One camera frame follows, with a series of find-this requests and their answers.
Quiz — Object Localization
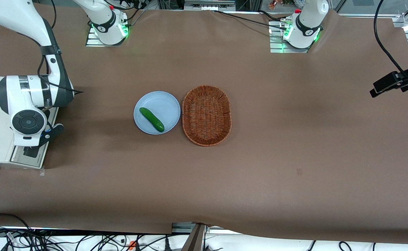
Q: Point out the black cable at arm base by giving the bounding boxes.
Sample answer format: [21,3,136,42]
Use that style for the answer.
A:
[126,6,147,26]

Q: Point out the brown paper table cover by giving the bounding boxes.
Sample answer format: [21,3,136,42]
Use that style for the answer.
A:
[0,5,408,244]

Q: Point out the light blue round plate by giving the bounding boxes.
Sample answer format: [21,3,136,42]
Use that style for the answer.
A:
[133,91,181,135]

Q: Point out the aluminium extrusion bracket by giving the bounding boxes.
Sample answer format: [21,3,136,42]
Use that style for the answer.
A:
[172,222,209,233]

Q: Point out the grey background device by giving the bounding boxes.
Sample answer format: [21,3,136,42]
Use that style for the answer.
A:
[184,0,236,11]

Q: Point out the dark angled post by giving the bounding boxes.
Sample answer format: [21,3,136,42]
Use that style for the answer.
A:
[181,224,206,251]

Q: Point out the green cucumber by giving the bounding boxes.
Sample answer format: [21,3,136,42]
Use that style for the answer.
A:
[139,107,165,132]

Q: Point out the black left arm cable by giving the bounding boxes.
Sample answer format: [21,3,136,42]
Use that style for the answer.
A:
[374,0,408,86]

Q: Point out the brown oval wicker basket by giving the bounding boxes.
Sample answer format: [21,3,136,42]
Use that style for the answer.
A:
[182,85,232,147]

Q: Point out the black looped floor cable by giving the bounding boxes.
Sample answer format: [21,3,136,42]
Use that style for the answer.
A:
[0,213,31,232]

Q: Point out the short black base cable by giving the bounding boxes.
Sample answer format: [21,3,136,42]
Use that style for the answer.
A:
[259,10,291,23]

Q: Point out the long black base cable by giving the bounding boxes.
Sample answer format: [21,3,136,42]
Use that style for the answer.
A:
[211,10,288,30]

